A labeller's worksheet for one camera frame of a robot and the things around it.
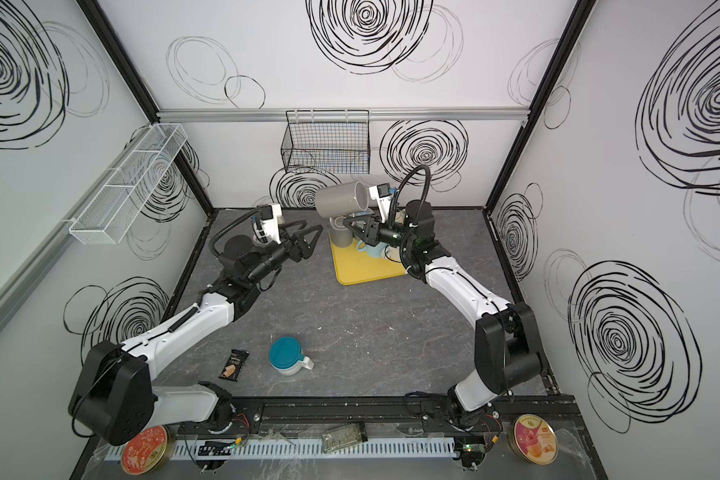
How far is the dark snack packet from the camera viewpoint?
81 centimetres

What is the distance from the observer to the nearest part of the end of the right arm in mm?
681

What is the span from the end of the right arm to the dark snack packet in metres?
0.50
